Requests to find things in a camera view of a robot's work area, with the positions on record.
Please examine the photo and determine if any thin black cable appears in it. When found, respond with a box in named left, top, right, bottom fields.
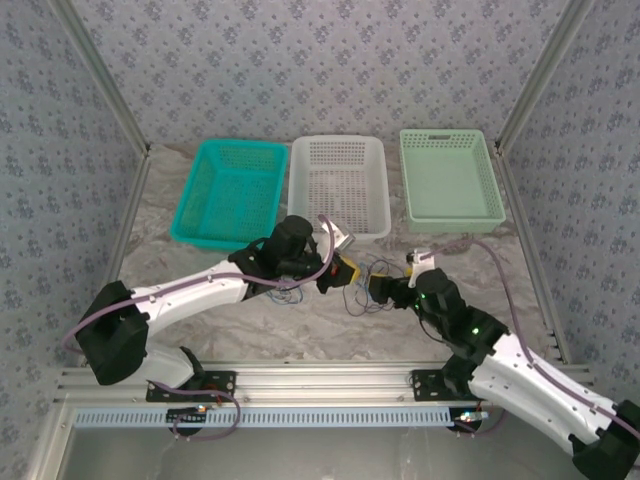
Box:
left=359, top=253, right=401, bottom=282

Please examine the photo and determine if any thin purple cable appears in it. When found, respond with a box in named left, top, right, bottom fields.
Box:
left=342, top=279, right=401, bottom=317

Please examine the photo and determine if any thin blue cable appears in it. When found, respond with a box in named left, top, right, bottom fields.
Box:
left=266, top=254, right=401, bottom=307

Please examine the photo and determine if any teal plastic basket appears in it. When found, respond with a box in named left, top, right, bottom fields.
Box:
left=169, top=138, right=290, bottom=253

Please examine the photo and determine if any white plastic basket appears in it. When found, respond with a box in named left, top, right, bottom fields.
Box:
left=287, top=133, right=392, bottom=245

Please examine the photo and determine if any pale green plastic basket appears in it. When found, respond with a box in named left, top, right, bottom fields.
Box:
left=398, top=128, right=507, bottom=235

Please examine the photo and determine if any small black controller board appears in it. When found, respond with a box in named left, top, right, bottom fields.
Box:
left=166, top=407, right=210, bottom=435
left=451, top=409, right=490, bottom=434

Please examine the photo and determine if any thick purple left arm cable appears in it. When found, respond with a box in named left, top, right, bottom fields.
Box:
left=62, top=214, right=336, bottom=443

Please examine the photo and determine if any thick purple arm cable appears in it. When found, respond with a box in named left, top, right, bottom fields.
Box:
left=62, top=214, right=336, bottom=443
left=419, top=237, right=640, bottom=441

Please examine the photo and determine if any thick purple right arm cable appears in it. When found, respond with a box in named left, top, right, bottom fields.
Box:
left=419, top=237, right=640, bottom=441

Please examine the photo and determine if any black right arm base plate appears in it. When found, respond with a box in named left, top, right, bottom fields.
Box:
left=410, top=368, right=454, bottom=403

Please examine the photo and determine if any aluminium side rail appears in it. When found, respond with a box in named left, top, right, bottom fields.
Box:
left=493, top=142, right=572, bottom=365
left=77, top=147, right=152, bottom=369

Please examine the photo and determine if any aluminium frame rail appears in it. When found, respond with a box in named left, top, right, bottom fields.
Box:
left=55, top=360, right=596, bottom=407

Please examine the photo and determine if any slotted grey cable duct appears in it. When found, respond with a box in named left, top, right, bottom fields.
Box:
left=73, top=405, right=506, bottom=430

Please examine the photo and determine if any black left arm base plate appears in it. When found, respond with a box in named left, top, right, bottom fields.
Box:
left=145, top=368, right=238, bottom=403

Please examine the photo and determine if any aluminium corner post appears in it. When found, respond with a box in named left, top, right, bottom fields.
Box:
left=493, top=0, right=597, bottom=154
left=49, top=0, right=152, bottom=157

